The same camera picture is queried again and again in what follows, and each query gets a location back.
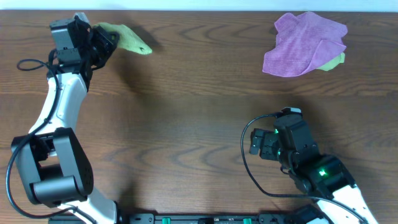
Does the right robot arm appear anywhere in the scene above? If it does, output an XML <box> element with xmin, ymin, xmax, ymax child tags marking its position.
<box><xmin>249</xmin><ymin>127</ymin><xmax>377</xmax><ymax>223</ymax></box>

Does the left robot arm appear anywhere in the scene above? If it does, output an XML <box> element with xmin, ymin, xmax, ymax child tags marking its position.
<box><xmin>8</xmin><ymin>24</ymin><xmax>123</xmax><ymax>223</ymax></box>

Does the green microfiber cloth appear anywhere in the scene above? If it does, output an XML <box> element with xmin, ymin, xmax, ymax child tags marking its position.
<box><xmin>94</xmin><ymin>22</ymin><xmax>152</xmax><ymax>55</ymax></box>

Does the purple microfiber cloth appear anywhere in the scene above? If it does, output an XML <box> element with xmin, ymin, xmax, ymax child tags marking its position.
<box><xmin>262</xmin><ymin>12</ymin><xmax>348</xmax><ymax>78</ymax></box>

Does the left black cable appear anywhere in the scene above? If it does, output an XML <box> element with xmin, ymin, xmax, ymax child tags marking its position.
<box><xmin>5</xmin><ymin>49</ymin><xmax>97</xmax><ymax>224</ymax></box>

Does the black cable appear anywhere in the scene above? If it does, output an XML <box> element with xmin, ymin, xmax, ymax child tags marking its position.
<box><xmin>240</xmin><ymin>113</ymin><xmax>369</xmax><ymax>224</ymax></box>
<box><xmin>5</xmin><ymin>49</ymin><xmax>97</xmax><ymax>224</ymax></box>

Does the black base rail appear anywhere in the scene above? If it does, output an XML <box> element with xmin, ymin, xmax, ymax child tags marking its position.
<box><xmin>48</xmin><ymin>212</ymin><xmax>330</xmax><ymax>224</ymax></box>

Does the right black cable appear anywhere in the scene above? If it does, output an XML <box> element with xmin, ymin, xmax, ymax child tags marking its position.
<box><xmin>240</xmin><ymin>113</ymin><xmax>369</xmax><ymax>224</ymax></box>

